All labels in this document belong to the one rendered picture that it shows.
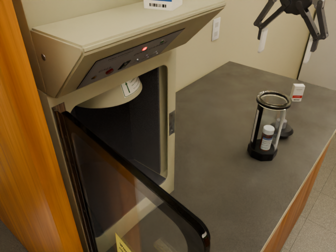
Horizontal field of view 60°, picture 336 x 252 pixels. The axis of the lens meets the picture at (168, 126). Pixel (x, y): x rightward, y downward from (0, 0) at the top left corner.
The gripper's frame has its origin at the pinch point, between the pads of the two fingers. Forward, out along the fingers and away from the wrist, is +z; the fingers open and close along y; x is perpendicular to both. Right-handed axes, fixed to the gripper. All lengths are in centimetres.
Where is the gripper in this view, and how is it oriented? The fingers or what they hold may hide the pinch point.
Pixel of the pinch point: (283, 53)
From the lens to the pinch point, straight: 93.6
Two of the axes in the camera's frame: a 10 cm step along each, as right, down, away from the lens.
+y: 7.7, 3.7, -5.2
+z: -0.1, 8.2, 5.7
